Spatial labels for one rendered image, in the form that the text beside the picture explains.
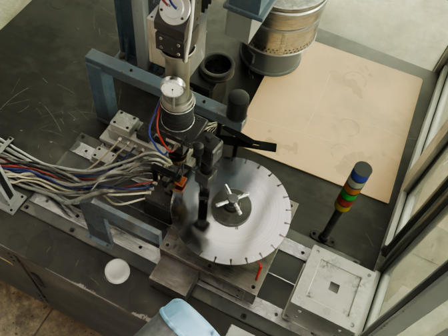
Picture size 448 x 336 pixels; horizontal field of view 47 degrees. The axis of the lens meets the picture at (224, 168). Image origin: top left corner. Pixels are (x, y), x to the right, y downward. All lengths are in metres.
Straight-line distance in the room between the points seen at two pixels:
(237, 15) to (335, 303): 0.78
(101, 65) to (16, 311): 1.21
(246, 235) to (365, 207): 0.50
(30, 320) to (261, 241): 1.26
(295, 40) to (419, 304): 1.08
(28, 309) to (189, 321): 1.59
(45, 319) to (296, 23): 1.54
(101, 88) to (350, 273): 0.93
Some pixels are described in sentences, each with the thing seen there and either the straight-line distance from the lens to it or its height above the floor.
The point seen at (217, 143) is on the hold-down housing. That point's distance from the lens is 1.14.
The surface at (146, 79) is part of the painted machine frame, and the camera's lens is 1.53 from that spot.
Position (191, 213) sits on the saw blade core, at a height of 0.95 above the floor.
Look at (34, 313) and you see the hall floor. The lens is 2.36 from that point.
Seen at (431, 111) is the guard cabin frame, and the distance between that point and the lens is 2.00.
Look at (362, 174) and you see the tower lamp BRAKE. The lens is 1.28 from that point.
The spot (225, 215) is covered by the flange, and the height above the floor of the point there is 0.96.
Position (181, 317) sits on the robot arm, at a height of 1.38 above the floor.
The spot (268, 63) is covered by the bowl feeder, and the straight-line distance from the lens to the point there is 1.91.
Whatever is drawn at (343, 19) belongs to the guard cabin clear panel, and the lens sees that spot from 2.21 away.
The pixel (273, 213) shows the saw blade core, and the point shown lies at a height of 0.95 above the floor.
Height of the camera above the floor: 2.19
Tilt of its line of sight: 58 degrees down
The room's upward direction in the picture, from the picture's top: 8 degrees clockwise
